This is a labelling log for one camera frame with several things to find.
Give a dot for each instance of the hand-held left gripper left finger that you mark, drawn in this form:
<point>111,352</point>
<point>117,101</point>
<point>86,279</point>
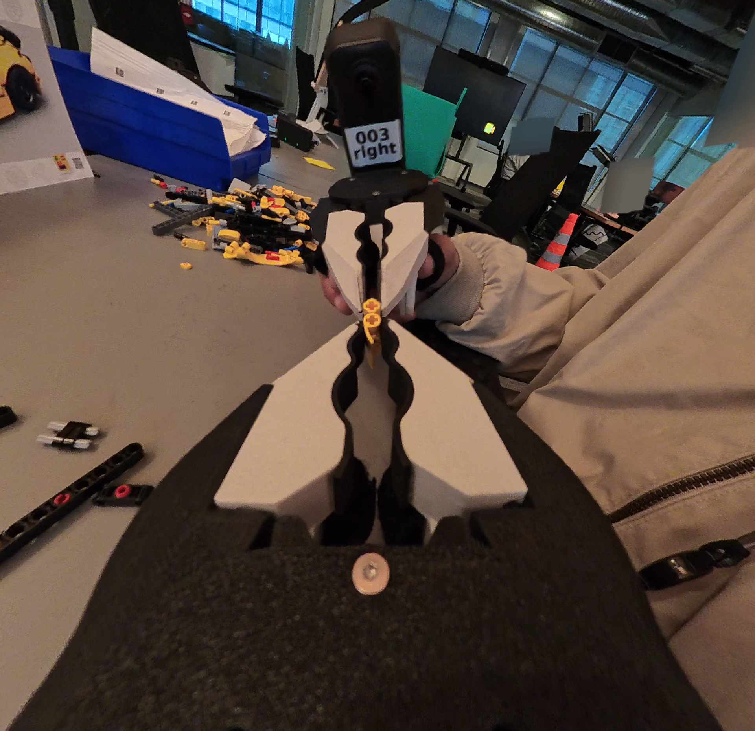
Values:
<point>283,448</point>

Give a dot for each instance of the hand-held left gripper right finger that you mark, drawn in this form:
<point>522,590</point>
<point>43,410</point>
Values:
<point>460,448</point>

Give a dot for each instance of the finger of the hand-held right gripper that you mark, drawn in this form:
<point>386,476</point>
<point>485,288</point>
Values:
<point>345,253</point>
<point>404,247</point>

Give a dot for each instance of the yellow beam assembly with pins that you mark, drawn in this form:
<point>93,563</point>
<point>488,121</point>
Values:
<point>373,318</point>

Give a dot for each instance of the pile of toy bricks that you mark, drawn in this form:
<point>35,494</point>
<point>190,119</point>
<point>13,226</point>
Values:
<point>259,224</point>

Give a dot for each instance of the person's right forearm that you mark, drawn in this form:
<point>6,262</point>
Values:
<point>519,295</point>

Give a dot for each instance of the wooden desk lamp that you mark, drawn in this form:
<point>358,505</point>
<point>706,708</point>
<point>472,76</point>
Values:
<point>368,3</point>

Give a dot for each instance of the grey desk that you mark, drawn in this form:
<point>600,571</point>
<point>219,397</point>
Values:
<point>118,330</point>

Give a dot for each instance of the person's right hand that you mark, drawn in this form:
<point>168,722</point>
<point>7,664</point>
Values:
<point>451,259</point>

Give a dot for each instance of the black device green light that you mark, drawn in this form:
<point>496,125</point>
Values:
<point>295,134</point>

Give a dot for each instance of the yellow flat triangle piece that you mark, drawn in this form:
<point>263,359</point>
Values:
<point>318,163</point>

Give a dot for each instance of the gridded glass window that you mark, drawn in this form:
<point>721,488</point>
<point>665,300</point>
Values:
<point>242,6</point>

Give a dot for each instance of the orange traffic cone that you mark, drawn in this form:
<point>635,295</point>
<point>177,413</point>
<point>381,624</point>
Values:
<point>559,244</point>

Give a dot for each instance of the short black brick red pin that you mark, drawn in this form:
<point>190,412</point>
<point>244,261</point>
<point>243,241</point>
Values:
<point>124,494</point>

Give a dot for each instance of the folded white instruction sheets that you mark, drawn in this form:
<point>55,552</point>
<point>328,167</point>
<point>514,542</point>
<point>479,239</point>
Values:
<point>153,76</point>

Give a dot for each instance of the grey black axle connector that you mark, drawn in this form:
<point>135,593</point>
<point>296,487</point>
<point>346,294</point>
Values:
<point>68,435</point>

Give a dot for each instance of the black beam three red pins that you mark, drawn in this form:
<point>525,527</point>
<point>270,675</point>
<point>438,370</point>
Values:
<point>71,498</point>

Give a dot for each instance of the person's beige jacket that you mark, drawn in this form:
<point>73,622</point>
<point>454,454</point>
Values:
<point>660,359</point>

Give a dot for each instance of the blue plastic bin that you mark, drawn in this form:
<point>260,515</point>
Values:
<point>147,135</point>

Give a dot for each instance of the black standing panel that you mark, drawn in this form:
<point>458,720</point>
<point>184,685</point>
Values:
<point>135,17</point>

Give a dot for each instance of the black jacket zipper pull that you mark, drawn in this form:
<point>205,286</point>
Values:
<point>690,566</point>

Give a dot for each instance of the black beam two red pins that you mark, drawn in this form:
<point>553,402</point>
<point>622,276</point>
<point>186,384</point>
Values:
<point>6,417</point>

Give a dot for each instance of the white booklet yellow car picture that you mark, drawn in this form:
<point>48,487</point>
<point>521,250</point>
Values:
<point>35,129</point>

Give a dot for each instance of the black wall screen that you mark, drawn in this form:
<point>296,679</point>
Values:
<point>472,94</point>

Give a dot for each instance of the silver ventilation duct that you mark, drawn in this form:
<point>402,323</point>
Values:
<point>590,12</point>

